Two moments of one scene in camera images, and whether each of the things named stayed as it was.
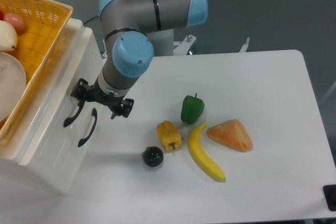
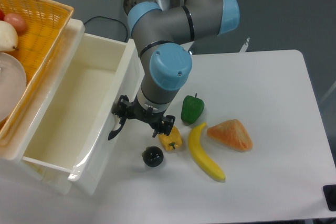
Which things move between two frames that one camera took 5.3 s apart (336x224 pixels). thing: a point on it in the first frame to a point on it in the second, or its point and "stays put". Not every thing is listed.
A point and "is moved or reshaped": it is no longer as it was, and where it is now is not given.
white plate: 12,85 stays put
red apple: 16,20 stays put
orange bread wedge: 231,133 stays put
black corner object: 329,193 stays put
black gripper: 83,91 to 124,109
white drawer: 63,120 is moved or reshaped
